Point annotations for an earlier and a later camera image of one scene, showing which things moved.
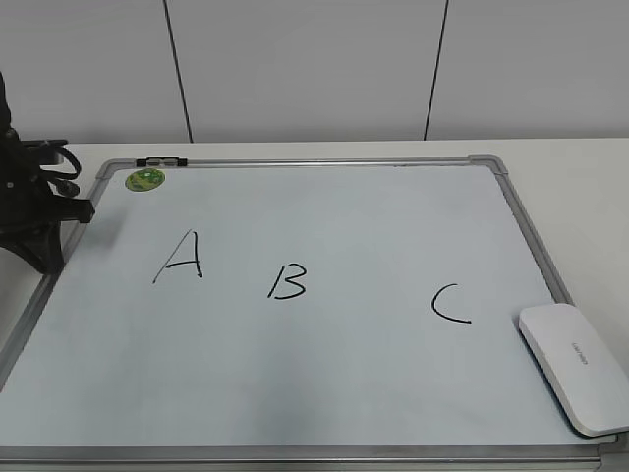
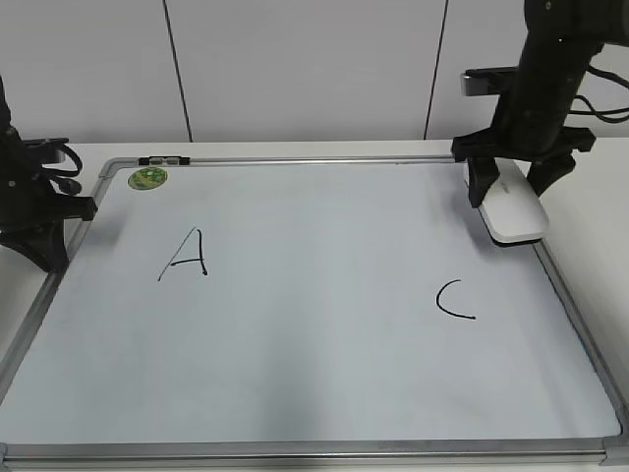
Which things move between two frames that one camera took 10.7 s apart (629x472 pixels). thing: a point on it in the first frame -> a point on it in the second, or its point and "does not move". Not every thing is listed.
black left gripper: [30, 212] does not move
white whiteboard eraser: [586, 374] -> [512, 209]
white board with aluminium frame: [294, 314] does not move
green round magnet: [144, 179] does not move
